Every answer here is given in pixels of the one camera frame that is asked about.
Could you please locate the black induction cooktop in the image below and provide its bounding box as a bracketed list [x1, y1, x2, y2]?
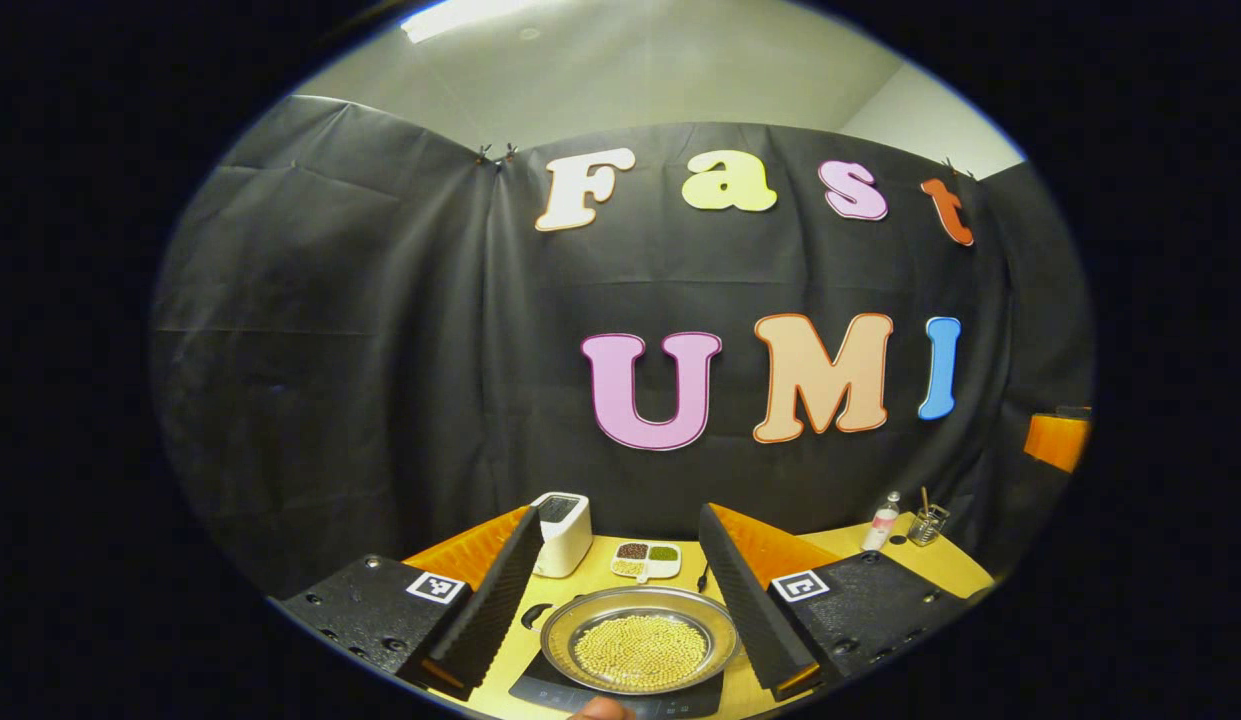
[508, 640, 726, 720]

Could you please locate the white divided dish of beans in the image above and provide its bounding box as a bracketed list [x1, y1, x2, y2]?
[610, 541, 682, 584]

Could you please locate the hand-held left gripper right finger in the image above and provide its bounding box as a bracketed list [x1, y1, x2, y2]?
[697, 502, 966, 703]

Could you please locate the black backdrop cloth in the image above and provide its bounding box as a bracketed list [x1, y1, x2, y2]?
[150, 95, 1096, 601]

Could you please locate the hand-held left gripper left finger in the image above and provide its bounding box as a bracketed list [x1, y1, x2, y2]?
[277, 503, 543, 701]

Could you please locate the clear cup in wire holder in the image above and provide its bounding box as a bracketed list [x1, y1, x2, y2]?
[907, 503, 951, 547]

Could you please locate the clear bottle with pink label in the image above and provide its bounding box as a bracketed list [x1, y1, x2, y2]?
[861, 491, 902, 552]

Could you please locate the steel pot with black handle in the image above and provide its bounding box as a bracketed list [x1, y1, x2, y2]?
[521, 585, 741, 697]

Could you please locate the white toaster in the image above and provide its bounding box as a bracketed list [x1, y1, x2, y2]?
[530, 491, 593, 579]

